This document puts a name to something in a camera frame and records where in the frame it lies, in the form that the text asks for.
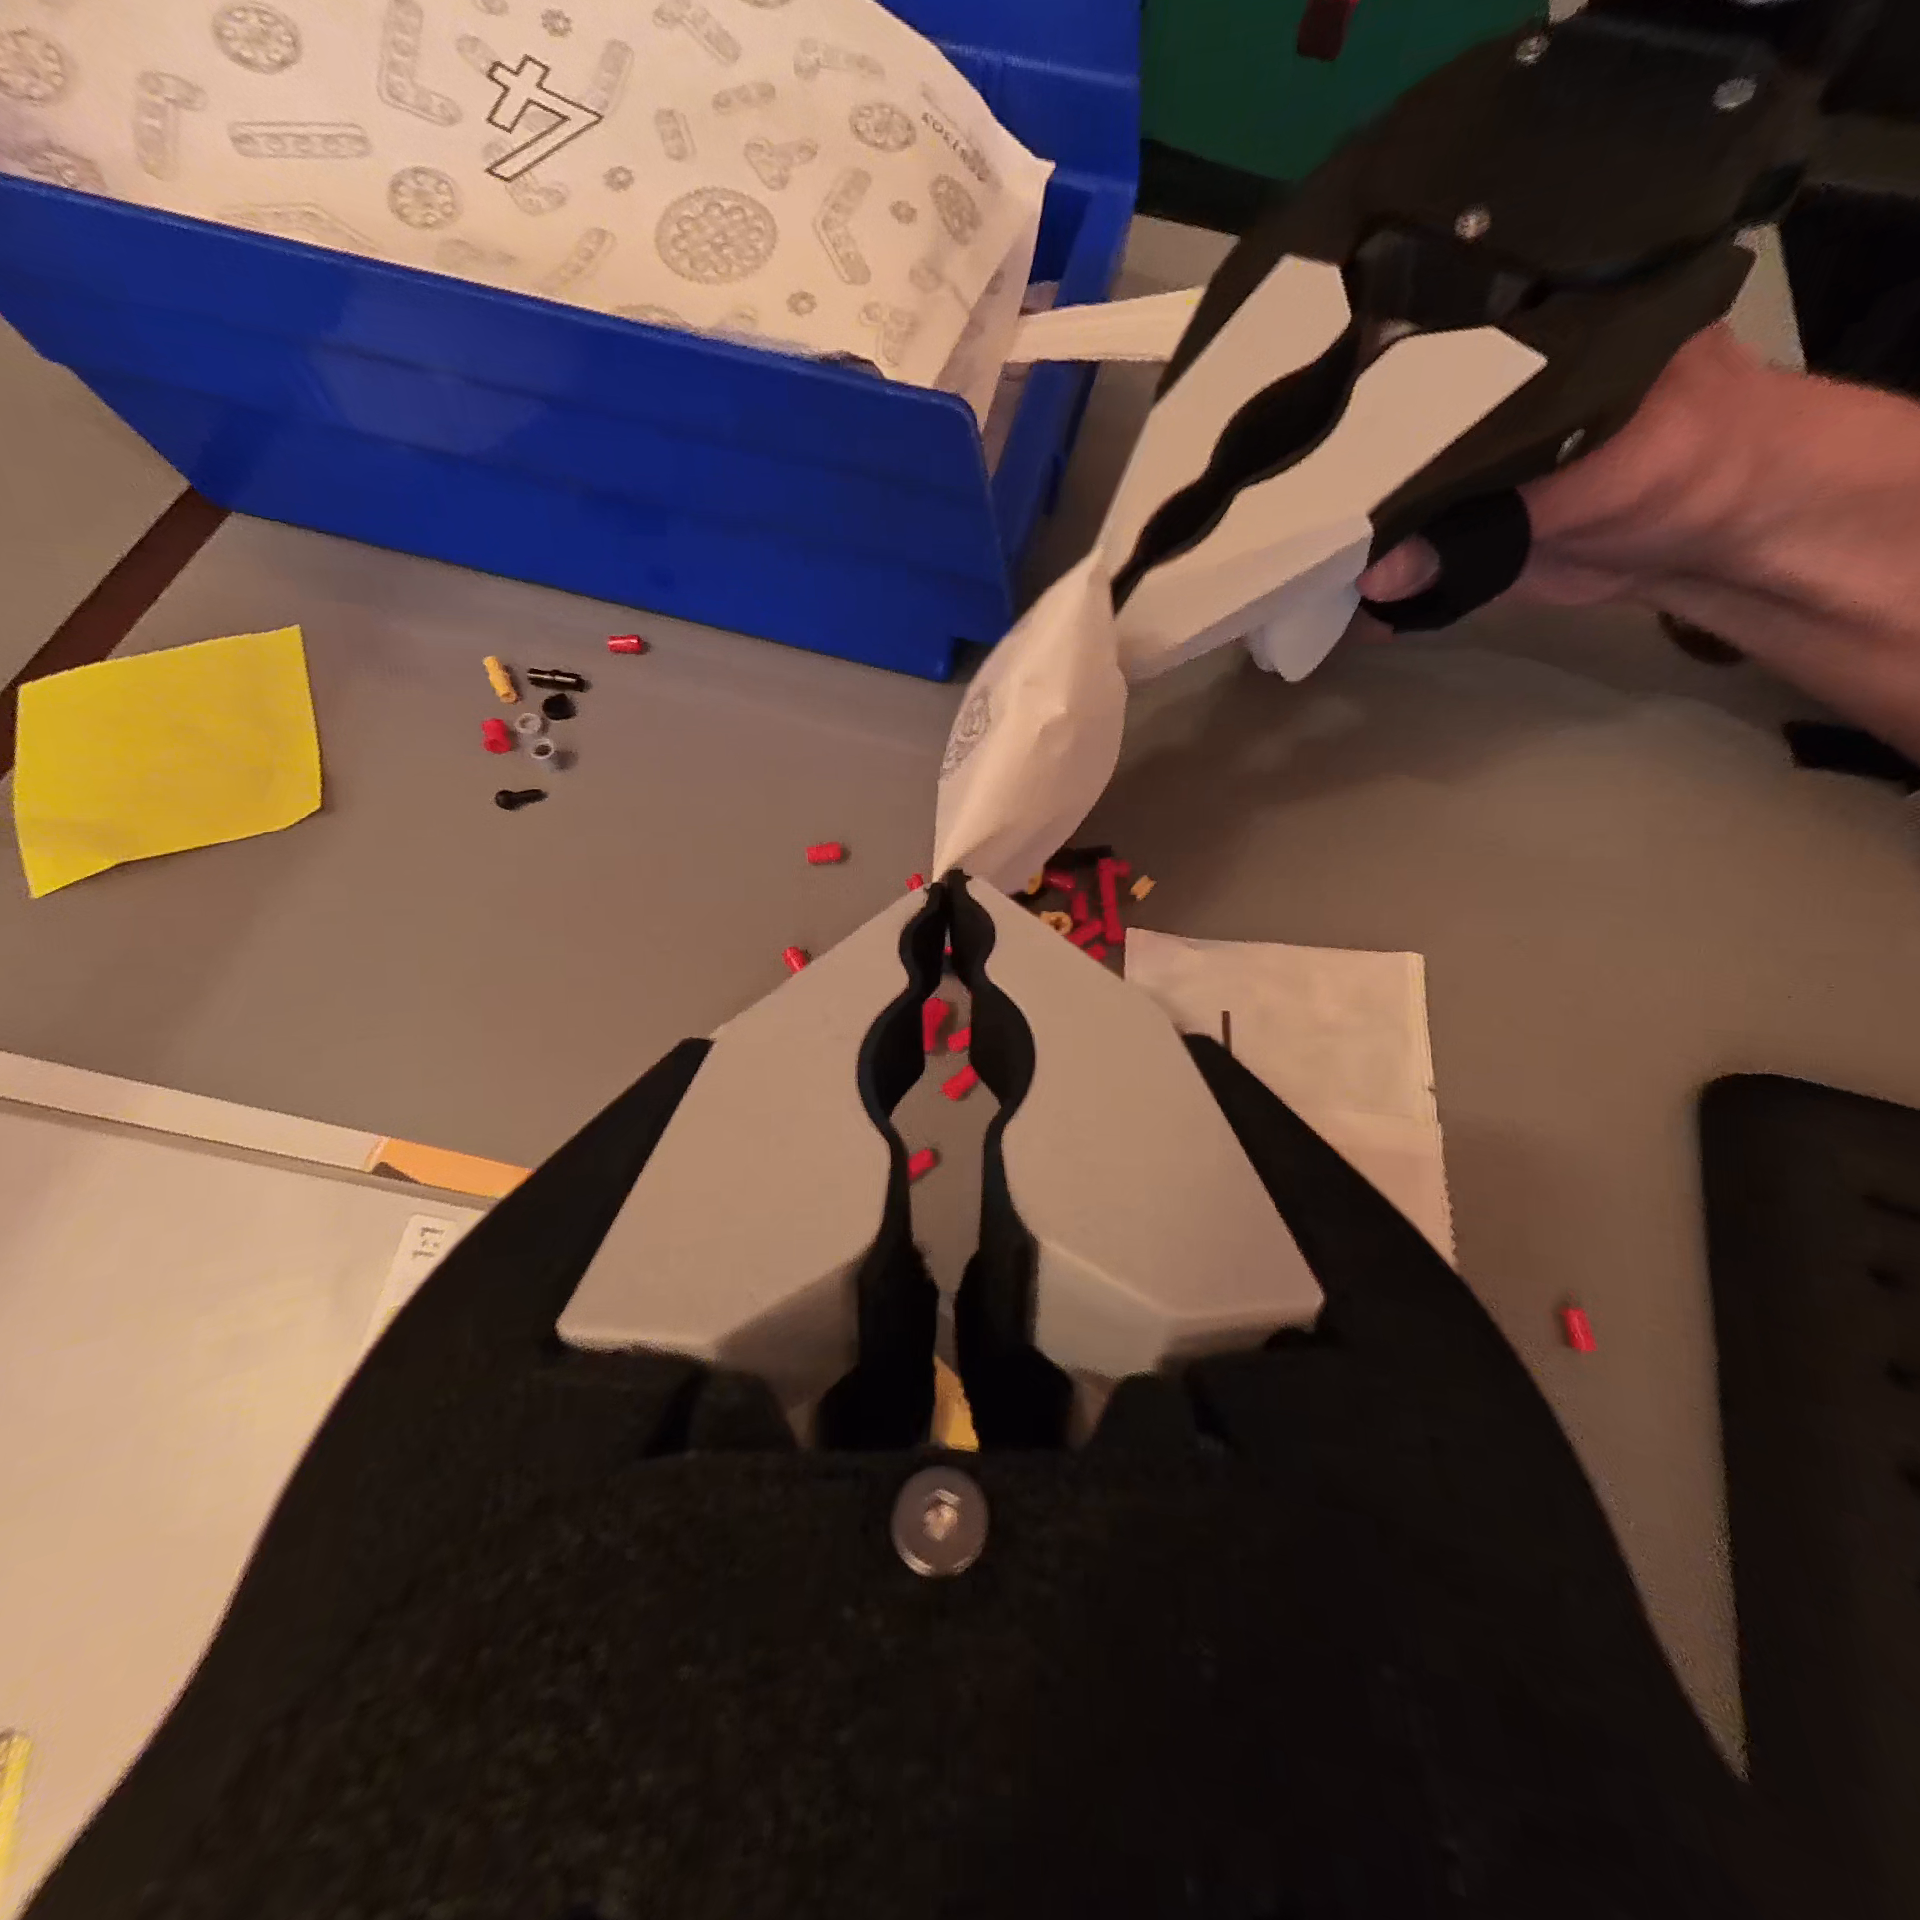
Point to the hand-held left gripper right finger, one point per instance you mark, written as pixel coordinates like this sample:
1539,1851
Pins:
1151,1186

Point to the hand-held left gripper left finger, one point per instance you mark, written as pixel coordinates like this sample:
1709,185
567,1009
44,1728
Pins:
738,1186

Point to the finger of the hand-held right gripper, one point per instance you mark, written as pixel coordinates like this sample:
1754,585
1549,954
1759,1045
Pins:
1246,347
1355,460

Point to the small printed paper bag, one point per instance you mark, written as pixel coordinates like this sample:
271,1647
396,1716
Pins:
1033,723

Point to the instruction booklet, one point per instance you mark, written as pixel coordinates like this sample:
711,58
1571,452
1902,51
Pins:
150,1352

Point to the blue plastic bin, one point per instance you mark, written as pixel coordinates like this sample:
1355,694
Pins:
525,437

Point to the large printed paper bag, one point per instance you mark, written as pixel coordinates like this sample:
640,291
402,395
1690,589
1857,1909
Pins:
450,140

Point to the grey desk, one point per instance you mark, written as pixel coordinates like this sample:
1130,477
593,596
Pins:
605,929

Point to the person's right hand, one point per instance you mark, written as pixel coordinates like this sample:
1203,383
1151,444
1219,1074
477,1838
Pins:
1766,505

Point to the small green box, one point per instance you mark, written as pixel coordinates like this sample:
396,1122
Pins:
1260,81

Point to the cluster of small brick pins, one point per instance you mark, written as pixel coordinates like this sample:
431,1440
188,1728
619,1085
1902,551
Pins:
527,731

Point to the black dimpled chair armrest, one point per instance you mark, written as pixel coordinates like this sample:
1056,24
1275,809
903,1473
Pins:
1823,1430

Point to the yellow paper scrap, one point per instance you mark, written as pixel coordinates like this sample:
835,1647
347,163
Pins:
168,754

